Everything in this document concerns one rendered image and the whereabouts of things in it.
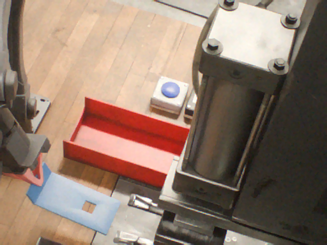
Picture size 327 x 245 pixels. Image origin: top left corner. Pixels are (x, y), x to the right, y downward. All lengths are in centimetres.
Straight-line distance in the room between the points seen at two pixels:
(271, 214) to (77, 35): 81
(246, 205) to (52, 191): 43
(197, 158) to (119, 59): 66
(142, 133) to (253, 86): 67
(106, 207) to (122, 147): 20
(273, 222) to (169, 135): 51
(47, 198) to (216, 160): 42
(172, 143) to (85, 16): 41
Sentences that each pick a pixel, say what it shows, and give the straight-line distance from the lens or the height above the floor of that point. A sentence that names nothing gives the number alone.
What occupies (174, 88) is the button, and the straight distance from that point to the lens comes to 135.
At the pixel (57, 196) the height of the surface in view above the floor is 99.
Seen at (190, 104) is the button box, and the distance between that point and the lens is 134.
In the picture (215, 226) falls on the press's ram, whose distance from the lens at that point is 96.
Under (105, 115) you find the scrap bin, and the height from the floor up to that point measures 92.
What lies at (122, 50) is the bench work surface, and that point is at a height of 90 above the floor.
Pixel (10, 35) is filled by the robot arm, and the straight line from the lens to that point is 114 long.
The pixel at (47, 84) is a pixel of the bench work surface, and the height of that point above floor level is 90.
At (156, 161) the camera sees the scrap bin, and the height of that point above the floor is 91.
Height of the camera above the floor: 198
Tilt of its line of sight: 54 degrees down
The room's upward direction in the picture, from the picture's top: 10 degrees clockwise
